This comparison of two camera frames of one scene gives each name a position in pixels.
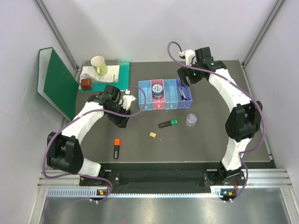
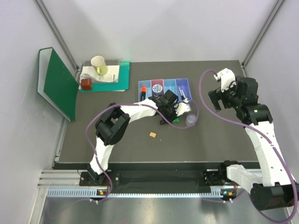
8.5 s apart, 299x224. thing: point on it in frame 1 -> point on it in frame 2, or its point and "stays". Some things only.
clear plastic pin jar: x=191 y=120 stays
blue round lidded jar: x=157 y=92 stays
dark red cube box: x=87 y=84 stays
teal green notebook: x=123 y=79 stays
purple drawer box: x=184 y=104 stays
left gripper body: x=123 y=105 -> x=177 y=110
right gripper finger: x=188 y=76 -> x=218 y=98
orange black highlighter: x=117 y=144 -> x=143 y=93
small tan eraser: x=153 y=134 stays
